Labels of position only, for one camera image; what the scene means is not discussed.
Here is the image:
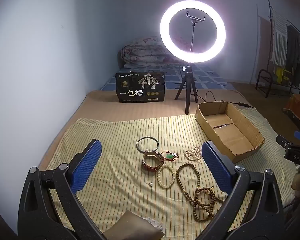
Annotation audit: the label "watch with brown strap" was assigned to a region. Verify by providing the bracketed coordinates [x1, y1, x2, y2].
[142, 151, 165, 172]

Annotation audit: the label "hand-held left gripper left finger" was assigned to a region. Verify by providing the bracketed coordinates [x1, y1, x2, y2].
[17, 139, 103, 240]

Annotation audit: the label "black power cable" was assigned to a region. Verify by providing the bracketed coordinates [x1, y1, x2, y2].
[197, 91, 252, 108]

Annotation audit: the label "folded floral quilt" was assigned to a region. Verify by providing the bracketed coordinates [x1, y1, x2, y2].
[121, 36, 208, 68]

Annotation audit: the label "dark hanging garments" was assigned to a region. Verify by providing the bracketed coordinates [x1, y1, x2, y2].
[286, 25, 300, 85]

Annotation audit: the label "brown wooden furniture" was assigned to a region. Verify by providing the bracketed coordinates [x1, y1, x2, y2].
[284, 94, 300, 130]

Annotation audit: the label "brown wooden bead necklace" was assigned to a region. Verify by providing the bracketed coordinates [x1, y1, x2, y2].
[176, 162, 203, 193]

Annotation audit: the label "white ring light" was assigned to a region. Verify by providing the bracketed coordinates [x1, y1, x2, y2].
[160, 0, 227, 67]

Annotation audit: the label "cream bead bracelet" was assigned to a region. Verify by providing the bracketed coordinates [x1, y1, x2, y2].
[157, 164, 177, 190]

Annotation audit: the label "person's right hand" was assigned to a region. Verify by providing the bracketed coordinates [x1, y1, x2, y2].
[291, 166, 300, 194]

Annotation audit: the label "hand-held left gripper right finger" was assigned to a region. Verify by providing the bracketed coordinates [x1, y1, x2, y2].
[201, 141, 286, 240]

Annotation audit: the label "wooden bead strand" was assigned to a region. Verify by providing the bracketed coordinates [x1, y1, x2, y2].
[192, 185, 224, 222]

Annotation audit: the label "tan cushion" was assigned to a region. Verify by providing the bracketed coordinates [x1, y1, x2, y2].
[106, 210, 165, 240]

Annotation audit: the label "striped white hanging garment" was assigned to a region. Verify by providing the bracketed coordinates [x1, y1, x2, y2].
[270, 7, 288, 65]

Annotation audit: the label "black tripod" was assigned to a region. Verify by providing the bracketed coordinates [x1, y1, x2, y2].
[175, 65, 198, 114]

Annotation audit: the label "tan bed mat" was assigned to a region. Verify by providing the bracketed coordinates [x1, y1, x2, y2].
[39, 89, 300, 205]

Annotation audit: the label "striped yellow cloth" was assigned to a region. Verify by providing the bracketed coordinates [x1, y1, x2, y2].
[39, 107, 300, 240]

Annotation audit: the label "white pearl necklace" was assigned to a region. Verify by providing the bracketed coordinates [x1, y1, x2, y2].
[184, 147, 203, 161]

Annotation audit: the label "dark metal bangle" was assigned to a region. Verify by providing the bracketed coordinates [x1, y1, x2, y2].
[136, 137, 160, 153]

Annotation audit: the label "black clothes rack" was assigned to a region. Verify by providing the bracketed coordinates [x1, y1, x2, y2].
[255, 0, 300, 98]

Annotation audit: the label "green jade pendant red cord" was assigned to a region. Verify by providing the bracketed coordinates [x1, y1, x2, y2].
[162, 151, 179, 162]

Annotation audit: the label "white knit cloth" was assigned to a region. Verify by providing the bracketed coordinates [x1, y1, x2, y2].
[144, 217, 164, 232]

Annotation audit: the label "blue patterned bed sheet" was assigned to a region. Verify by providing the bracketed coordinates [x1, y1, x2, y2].
[100, 64, 237, 92]

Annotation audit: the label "cardboard box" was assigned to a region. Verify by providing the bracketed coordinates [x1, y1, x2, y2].
[195, 101, 265, 164]

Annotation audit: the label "yellow box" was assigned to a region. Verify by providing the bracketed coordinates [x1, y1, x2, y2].
[276, 67, 292, 83]

